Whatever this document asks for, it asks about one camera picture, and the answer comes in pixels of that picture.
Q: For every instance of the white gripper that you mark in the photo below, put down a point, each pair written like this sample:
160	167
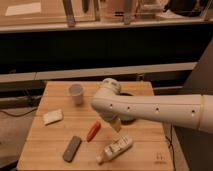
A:
116	124

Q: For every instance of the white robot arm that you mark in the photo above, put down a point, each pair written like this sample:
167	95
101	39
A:
193	111

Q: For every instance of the white ceramic cup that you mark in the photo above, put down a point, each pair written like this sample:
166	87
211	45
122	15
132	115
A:
76	91

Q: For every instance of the green bowl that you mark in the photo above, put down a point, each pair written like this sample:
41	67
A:
124	118

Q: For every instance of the white plastic bottle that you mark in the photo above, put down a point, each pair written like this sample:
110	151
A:
114	149

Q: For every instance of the grey rectangular sponge block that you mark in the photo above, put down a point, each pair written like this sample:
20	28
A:
72	148

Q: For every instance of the white soap bar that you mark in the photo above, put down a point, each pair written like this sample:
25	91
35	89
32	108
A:
52	116

